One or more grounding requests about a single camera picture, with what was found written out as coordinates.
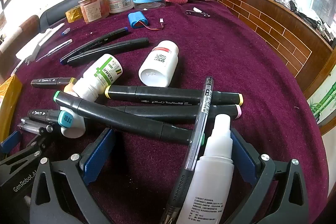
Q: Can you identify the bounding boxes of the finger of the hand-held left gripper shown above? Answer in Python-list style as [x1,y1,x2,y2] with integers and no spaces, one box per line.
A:
[0,131,23,155]
[0,132,53,180]

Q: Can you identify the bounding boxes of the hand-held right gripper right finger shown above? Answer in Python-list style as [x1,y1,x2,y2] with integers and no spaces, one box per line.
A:
[230,128,310,224]

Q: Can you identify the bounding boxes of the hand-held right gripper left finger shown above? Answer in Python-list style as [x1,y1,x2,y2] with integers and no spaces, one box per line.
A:
[30,128,116,224]

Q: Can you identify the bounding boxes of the clear pen black tip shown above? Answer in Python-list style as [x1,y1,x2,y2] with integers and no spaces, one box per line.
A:
[20,117,54,132]
[17,123,48,135]

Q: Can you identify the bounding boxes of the small white bottle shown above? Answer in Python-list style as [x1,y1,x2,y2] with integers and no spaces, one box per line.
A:
[60,106,87,139]

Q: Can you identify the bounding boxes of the white spray bottle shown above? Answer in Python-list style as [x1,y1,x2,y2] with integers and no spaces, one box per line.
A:
[175,114,235,224]

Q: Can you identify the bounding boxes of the black marker green caps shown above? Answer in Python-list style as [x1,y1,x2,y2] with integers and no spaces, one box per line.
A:
[53,91,206,146]

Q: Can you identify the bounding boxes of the black marker teal cap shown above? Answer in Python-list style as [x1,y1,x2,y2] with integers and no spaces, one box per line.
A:
[27,109,77,130]

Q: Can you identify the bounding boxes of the clear gel pen black grip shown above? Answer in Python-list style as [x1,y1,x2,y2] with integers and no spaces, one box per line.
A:
[160,76,215,224]

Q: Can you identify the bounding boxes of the black marker brown cap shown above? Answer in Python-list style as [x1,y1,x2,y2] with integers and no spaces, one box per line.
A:
[31,77,77,90]

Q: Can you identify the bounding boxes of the marker orange cap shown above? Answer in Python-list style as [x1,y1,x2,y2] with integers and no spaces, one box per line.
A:
[63,84,79,97]

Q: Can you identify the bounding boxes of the black marker pink caps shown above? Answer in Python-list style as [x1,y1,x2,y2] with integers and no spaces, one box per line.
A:
[109,105,242,125]

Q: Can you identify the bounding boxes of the white pill bottle green label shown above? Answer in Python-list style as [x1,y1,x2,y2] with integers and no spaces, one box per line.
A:
[72,54,123,103]

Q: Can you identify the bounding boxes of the black marker yellow caps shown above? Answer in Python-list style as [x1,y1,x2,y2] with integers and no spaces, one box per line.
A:
[104,85,244,107]

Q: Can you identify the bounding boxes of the all black marker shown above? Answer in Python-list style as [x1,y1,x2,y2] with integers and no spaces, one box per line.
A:
[67,38,150,67]

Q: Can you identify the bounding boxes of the white pill bottle red label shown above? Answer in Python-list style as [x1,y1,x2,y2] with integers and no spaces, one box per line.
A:
[138,40,180,87]

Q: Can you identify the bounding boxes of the black marker blue cap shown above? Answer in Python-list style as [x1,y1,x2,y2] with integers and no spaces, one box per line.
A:
[60,27,129,65]

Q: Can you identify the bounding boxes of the yellow packet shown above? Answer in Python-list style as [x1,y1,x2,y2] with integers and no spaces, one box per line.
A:
[0,74,23,138]

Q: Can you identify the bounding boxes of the white charger plug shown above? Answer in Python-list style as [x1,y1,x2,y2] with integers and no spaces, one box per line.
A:
[15,22,66,65]

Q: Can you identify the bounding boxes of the clear ballpoint pen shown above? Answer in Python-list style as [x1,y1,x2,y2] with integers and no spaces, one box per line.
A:
[35,39,73,62]

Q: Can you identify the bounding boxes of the brown chair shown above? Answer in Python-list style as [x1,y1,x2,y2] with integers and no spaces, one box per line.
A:
[0,14,40,75]

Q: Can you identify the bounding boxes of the wooden brick pattern cabinet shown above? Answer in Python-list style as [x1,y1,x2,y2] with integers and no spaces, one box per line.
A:
[213,0,336,99]

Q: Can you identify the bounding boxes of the blue battery pack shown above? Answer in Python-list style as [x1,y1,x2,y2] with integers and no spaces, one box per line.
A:
[127,12,166,32]

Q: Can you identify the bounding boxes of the dark grey chair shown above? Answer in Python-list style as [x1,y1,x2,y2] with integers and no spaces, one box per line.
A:
[39,0,81,29]

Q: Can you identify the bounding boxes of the gold tape roll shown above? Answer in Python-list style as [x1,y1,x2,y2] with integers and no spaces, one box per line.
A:
[65,6,84,23]

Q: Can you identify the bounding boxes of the clear orange plastic container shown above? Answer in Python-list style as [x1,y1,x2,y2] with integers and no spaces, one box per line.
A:
[78,0,110,24]

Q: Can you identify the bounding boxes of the metal nail clipper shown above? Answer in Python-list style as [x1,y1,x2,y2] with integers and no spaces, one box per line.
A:
[185,7,211,19]

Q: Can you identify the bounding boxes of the pile of cables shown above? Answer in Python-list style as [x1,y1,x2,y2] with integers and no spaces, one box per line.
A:
[245,0,336,42]

